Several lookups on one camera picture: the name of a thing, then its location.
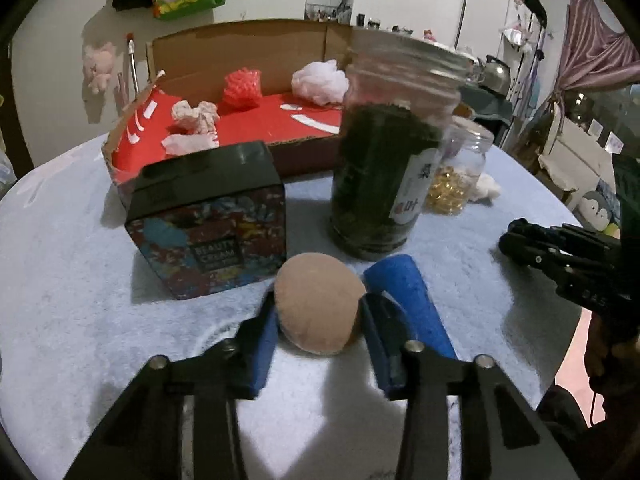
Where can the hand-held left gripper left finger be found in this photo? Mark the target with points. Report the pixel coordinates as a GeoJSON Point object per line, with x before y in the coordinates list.
{"type": "Point", "coordinates": [260, 355]}

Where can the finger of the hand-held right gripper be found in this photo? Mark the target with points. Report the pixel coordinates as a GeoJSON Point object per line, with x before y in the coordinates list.
{"type": "Point", "coordinates": [545, 232]}
{"type": "Point", "coordinates": [530, 257]}

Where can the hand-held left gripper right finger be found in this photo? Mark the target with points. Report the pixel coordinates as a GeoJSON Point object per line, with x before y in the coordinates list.
{"type": "Point", "coordinates": [381, 355]}

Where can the blue foam cylinder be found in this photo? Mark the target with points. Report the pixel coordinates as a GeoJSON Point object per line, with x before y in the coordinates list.
{"type": "Point", "coordinates": [411, 295]}

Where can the beige makeup sponge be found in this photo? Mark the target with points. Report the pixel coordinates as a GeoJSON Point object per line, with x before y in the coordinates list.
{"type": "Point", "coordinates": [320, 300]}

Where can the tissue sheet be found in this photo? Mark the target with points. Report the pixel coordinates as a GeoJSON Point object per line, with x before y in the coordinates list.
{"type": "Point", "coordinates": [187, 143]}

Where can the coral mesh bath loofah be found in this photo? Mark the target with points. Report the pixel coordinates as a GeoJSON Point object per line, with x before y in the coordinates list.
{"type": "Point", "coordinates": [242, 87]}

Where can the white mesh bath loofah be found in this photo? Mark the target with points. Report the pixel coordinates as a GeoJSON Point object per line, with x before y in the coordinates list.
{"type": "Point", "coordinates": [320, 82]}

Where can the cardboard box red inside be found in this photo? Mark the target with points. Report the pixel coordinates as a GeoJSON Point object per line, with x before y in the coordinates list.
{"type": "Point", "coordinates": [240, 60]}

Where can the person's right hand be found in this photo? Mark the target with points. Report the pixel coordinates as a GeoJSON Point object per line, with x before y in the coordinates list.
{"type": "Point", "coordinates": [602, 357]}

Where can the grey penguin plush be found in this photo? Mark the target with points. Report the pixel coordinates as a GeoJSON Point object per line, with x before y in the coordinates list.
{"type": "Point", "coordinates": [599, 212]}

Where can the white tissue ball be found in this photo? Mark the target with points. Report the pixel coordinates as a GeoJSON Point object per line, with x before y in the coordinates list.
{"type": "Point", "coordinates": [488, 189]}

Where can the wooden chair with cushion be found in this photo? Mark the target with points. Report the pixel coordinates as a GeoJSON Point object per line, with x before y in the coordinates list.
{"type": "Point", "coordinates": [562, 162]}

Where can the pink table cloth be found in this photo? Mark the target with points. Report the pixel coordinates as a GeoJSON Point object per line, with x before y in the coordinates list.
{"type": "Point", "coordinates": [572, 360]}

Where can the small jar of gold capsules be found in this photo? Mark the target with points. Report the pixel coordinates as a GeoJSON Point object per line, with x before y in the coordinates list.
{"type": "Point", "coordinates": [460, 182]}

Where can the side table with dark cloth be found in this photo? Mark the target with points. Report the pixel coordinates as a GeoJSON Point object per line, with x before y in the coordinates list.
{"type": "Point", "coordinates": [492, 112]}

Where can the person's dark clothing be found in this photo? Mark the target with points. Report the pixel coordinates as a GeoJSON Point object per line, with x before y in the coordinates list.
{"type": "Point", "coordinates": [590, 435]}

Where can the steel kettle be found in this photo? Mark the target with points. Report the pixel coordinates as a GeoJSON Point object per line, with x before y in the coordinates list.
{"type": "Point", "coordinates": [492, 76]}

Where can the large glass jar metal lid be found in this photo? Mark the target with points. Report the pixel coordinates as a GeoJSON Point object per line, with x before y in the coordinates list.
{"type": "Point", "coordinates": [380, 160]}

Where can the colourful beauty cream box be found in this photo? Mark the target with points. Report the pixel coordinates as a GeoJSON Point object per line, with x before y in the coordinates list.
{"type": "Point", "coordinates": [200, 185]}

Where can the pink curtain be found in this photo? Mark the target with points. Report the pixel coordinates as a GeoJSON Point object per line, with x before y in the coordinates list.
{"type": "Point", "coordinates": [595, 45]}

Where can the white fridge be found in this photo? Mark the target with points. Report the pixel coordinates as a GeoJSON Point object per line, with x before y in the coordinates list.
{"type": "Point", "coordinates": [485, 20]}

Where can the pink plush wall toy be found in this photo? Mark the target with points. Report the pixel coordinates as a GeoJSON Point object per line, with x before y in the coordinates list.
{"type": "Point", "coordinates": [99, 65]}

